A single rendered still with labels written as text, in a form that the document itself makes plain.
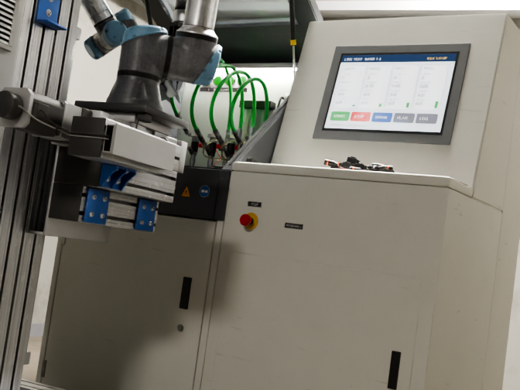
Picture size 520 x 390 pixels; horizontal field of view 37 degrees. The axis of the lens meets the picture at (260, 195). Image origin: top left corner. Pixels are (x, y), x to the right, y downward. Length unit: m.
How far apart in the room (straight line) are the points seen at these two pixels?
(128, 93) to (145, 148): 0.26
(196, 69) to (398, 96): 0.73
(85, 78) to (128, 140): 3.36
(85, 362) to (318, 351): 0.88
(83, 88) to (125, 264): 2.61
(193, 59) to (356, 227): 0.65
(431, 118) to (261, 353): 0.88
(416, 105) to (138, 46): 0.91
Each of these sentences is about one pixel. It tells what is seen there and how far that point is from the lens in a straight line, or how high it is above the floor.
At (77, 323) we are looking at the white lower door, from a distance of 2.76.
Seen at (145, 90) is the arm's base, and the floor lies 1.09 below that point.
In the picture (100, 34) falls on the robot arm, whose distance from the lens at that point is 2.50.
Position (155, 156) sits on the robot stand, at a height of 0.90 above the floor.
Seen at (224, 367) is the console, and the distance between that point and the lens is 2.38.
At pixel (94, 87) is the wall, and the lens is 5.19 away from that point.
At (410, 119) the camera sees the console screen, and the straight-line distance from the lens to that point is 2.46.
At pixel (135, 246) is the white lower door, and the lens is 2.60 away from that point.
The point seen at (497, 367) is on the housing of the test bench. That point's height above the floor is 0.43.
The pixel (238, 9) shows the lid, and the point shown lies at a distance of 2.99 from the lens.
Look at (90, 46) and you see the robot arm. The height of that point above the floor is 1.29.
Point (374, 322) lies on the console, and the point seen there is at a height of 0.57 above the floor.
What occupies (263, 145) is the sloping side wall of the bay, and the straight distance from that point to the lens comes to 2.56.
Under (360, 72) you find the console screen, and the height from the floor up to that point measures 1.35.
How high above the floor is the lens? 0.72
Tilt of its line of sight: 4 degrees up
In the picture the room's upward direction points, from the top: 8 degrees clockwise
